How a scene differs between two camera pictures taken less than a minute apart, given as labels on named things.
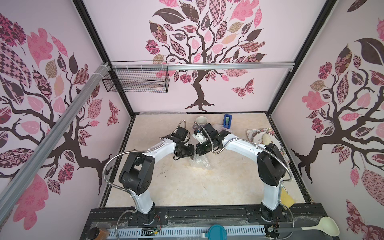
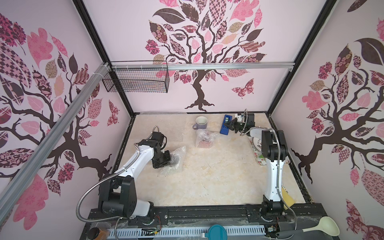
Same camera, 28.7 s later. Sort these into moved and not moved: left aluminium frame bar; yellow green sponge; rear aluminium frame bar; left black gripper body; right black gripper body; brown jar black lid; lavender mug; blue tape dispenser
Moved: left black gripper body; right black gripper body
Not moved: blue tape dispenser; rear aluminium frame bar; yellow green sponge; left aluminium frame bar; lavender mug; brown jar black lid
